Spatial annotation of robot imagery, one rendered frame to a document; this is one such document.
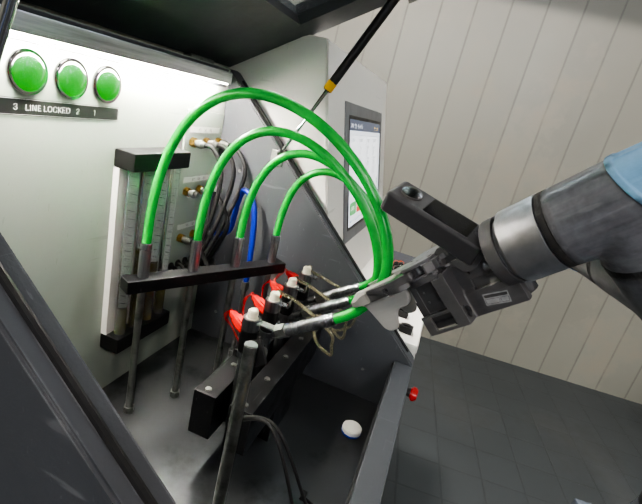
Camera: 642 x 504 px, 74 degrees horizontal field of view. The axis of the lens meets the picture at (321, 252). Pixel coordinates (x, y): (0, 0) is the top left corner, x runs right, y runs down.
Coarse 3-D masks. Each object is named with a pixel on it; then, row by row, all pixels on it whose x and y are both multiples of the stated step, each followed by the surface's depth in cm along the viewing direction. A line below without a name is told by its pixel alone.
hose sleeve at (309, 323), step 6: (312, 318) 59; (318, 318) 58; (324, 318) 58; (330, 318) 57; (288, 324) 61; (294, 324) 60; (300, 324) 59; (306, 324) 59; (312, 324) 59; (318, 324) 58; (324, 324) 58; (330, 324) 58; (336, 324) 58; (288, 330) 60; (294, 330) 60; (300, 330) 60; (306, 330) 59; (312, 330) 59
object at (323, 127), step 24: (216, 96) 57; (240, 96) 56; (264, 96) 54; (192, 120) 59; (312, 120) 53; (168, 144) 61; (336, 144) 52; (360, 168) 52; (384, 216) 52; (144, 240) 67; (384, 240) 52; (384, 264) 53; (360, 312) 56
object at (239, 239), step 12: (276, 156) 74; (288, 156) 73; (300, 156) 73; (312, 156) 72; (264, 168) 75; (252, 192) 77; (252, 204) 79; (240, 228) 79; (240, 240) 80; (240, 252) 81; (336, 300) 77; (348, 300) 76; (312, 312) 79
